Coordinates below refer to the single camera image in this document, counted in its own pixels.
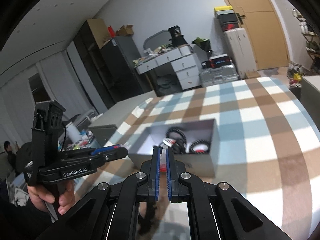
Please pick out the red small hair clip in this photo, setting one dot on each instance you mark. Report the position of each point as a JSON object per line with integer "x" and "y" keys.
{"x": 163, "y": 162}

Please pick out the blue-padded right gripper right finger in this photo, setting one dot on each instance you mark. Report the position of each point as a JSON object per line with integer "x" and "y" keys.
{"x": 184, "y": 187}

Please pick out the grey cardboard box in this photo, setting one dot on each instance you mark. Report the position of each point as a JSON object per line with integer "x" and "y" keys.
{"x": 195, "y": 143}

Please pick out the person's left hand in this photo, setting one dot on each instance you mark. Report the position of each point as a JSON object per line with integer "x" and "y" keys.
{"x": 38, "y": 195}

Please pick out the white curtain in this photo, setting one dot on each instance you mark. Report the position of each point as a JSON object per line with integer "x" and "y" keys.
{"x": 52, "y": 78}

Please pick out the shoe rack with shoes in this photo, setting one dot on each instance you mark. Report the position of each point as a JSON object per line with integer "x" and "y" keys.
{"x": 312, "y": 40}

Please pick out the white upright suitcase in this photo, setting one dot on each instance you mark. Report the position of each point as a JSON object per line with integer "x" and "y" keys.
{"x": 240, "y": 50}

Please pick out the black shoe box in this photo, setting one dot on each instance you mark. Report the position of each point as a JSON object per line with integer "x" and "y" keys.
{"x": 228, "y": 21}

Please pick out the plaid bed cover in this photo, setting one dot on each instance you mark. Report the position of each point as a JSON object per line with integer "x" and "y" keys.
{"x": 269, "y": 144}

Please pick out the grey bedside cabinet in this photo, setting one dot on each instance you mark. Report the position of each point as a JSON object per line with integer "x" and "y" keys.
{"x": 105, "y": 126}

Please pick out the black red box on suitcase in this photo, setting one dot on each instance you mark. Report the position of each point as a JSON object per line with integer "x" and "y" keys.
{"x": 217, "y": 61}

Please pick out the yellow-lid shoe box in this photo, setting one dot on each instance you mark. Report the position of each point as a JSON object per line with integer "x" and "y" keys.
{"x": 221, "y": 10}

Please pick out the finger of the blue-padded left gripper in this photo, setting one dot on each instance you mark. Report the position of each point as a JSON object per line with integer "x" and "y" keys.
{"x": 105, "y": 149}

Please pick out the silver flat suitcase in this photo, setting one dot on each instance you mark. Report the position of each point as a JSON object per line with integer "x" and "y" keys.
{"x": 217, "y": 76}

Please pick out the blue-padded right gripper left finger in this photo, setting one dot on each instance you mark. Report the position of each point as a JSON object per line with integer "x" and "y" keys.
{"x": 136, "y": 204}

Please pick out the seated person in background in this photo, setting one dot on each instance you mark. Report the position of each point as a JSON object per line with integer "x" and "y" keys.
{"x": 11, "y": 156}

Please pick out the grey bed footboard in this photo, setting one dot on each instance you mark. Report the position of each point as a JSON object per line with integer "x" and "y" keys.
{"x": 310, "y": 96}

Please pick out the white desk with drawers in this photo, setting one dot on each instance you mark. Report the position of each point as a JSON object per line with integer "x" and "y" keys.
{"x": 184, "y": 61}

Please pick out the black refrigerator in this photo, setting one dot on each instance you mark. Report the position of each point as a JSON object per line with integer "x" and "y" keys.
{"x": 123, "y": 81}

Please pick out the wooden door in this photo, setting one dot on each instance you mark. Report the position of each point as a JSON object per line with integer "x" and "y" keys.
{"x": 265, "y": 32}

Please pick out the white cylinder bottle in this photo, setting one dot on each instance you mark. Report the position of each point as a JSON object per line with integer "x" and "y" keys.
{"x": 73, "y": 133}

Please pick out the black hat on desk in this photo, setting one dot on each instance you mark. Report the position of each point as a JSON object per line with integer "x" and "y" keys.
{"x": 177, "y": 39}

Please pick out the cardboard box on fridge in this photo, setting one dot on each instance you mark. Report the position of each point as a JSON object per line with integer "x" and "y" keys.
{"x": 125, "y": 30}

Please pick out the grey arched mirror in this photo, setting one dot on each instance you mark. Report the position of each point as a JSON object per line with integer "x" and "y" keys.
{"x": 160, "y": 38}

